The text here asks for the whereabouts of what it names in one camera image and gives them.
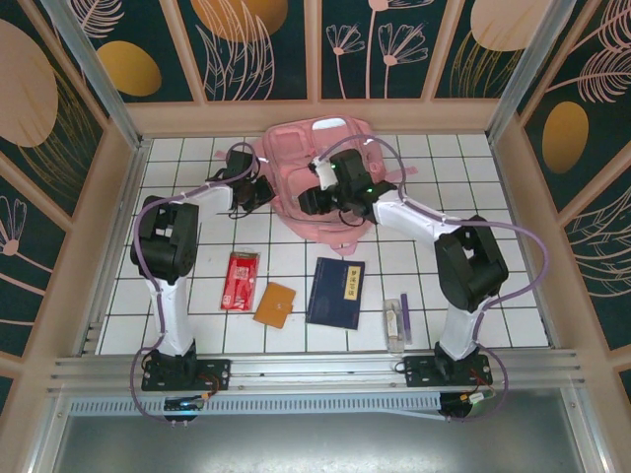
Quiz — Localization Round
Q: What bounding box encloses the pink student backpack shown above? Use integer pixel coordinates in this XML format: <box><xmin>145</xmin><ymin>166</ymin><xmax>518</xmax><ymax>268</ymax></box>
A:
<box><xmin>212</xmin><ymin>116</ymin><xmax>420</xmax><ymax>256</ymax></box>

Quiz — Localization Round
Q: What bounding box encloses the red tissue packet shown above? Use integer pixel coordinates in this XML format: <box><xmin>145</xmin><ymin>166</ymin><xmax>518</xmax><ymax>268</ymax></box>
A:
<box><xmin>220</xmin><ymin>250</ymin><xmax>261</xmax><ymax>312</ymax></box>

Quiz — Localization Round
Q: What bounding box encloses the dark blue notebook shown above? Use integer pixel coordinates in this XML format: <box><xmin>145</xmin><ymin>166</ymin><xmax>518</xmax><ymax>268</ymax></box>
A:
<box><xmin>305</xmin><ymin>255</ymin><xmax>367</xmax><ymax>332</ymax></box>

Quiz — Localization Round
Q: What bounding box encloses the orange leather wallet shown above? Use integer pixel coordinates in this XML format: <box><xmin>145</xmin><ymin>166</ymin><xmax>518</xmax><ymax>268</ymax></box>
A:
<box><xmin>252</xmin><ymin>281</ymin><xmax>298</xmax><ymax>330</ymax></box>

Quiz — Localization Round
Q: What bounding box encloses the purple pen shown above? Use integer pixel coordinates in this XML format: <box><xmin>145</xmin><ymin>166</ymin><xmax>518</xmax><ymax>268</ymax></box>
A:
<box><xmin>399</xmin><ymin>293</ymin><xmax>414</xmax><ymax>346</ymax></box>

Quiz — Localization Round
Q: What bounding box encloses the clear plastic pencil case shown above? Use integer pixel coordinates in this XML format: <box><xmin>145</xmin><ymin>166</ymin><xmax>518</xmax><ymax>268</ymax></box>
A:
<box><xmin>383</xmin><ymin>298</ymin><xmax>408</xmax><ymax>355</ymax></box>

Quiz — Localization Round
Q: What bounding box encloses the grey metal sheet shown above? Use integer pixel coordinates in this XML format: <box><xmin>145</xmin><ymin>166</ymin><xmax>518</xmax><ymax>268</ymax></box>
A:
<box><xmin>29</xmin><ymin>413</ymin><xmax>612</xmax><ymax>473</ymax></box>

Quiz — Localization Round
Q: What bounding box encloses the aluminium side rail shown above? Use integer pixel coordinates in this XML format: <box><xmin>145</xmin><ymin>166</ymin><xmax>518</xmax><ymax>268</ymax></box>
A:
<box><xmin>73</xmin><ymin>140</ymin><xmax>152</xmax><ymax>356</ymax></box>
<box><xmin>490</xmin><ymin>137</ymin><xmax>566</xmax><ymax>349</ymax></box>

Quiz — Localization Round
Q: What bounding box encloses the aluminium frame post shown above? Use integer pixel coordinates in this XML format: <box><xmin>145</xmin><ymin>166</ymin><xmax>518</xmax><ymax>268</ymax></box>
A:
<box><xmin>41</xmin><ymin>0</ymin><xmax>147</xmax><ymax>152</ymax></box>
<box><xmin>485</xmin><ymin>0</ymin><xmax>586</xmax><ymax>144</ymax></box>

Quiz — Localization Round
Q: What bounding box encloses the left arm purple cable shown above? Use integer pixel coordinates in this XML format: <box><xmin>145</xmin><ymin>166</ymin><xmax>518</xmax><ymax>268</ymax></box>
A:
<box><xmin>128</xmin><ymin>141</ymin><xmax>267</xmax><ymax>428</ymax></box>

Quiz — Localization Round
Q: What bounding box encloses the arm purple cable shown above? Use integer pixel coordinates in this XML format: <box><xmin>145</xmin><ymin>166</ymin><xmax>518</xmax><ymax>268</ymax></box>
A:
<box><xmin>311</xmin><ymin>136</ymin><xmax>552</xmax><ymax>425</ymax></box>
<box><xmin>128</xmin><ymin>141</ymin><xmax>267</xmax><ymax>428</ymax></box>

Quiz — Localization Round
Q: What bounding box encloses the aluminium mounting rail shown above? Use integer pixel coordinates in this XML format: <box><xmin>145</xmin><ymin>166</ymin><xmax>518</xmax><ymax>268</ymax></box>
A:
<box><xmin>46</xmin><ymin>348</ymin><xmax>591</xmax><ymax>395</ymax></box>

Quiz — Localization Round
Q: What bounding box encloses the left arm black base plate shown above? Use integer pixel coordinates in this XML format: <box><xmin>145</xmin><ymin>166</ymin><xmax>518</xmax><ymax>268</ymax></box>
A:
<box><xmin>141</xmin><ymin>358</ymin><xmax>232</xmax><ymax>392</ymax></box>

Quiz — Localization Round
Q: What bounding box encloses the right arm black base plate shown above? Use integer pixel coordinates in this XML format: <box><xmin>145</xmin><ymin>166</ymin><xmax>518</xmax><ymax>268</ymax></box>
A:
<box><xmin>403</xmin><ymin>355</ymin><xmax>493</xmax><ymax>389</ymax></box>

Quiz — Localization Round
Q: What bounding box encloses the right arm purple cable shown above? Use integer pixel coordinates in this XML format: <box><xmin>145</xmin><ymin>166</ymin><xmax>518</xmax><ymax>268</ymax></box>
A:
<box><xmin>311</xmin><ymin>136</ymin><xmax>552</xmax><ymax>425</ymax></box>

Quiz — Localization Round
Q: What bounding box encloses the grey slotted cable duct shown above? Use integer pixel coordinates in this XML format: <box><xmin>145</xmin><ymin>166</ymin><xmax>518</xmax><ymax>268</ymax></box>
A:
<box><xmin>68</xmin><ymin>391</ymin><xmax>445</xmax><ymax>419</ymax></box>

